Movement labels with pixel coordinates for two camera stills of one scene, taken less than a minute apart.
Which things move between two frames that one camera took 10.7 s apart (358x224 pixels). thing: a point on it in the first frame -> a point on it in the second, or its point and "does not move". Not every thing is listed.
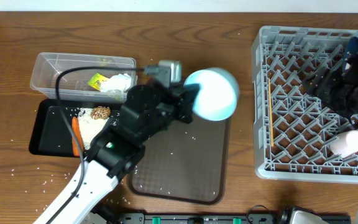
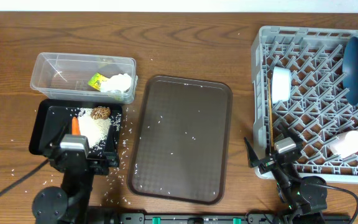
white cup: x=348 y=143 does not move
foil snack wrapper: x=96 y=80 does not move
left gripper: x=183 y=96 -> x=105 y=166
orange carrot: x=76 y=131 does not move
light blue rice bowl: x=217 y=96 -> x=281 y=84
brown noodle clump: x=100 y=112 does not move
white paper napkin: x=120 y=82 does not move
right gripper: x=325 y=80 -> x=269 y=163
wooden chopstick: x=271 y=113 does not move
